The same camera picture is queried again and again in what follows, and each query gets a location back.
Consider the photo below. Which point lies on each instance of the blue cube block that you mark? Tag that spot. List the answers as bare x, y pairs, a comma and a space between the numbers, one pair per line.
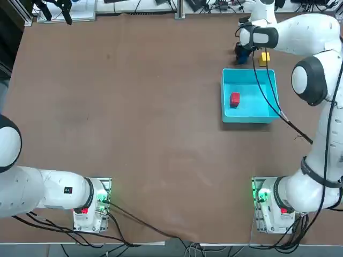
243, 59

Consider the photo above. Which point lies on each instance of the yellow cube block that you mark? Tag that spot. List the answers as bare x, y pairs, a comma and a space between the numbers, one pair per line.
263, 61

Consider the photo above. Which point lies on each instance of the red cube block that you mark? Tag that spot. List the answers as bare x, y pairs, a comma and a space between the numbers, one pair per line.
235, 99

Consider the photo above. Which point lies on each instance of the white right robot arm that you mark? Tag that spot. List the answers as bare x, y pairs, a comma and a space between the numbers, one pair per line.
302, 32

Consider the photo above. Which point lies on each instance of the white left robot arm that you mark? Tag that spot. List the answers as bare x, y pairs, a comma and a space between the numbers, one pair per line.
53, 190

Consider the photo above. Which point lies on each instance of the cyan plastic box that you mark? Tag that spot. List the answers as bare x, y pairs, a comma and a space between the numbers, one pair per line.
252, 107

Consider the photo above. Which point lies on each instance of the white board with paper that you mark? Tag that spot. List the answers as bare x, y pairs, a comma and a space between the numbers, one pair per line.
85, 12

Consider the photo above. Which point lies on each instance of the small black device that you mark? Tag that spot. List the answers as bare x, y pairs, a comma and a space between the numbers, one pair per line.
112, 1

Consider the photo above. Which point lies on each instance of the black electronic device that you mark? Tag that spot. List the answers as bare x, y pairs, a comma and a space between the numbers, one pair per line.
195, 5

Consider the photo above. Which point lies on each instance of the aluminium profile rail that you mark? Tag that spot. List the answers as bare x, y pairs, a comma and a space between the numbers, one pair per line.
25, 13

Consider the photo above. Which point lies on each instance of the aluminium profile post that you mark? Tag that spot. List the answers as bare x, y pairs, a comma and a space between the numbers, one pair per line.
180, 10

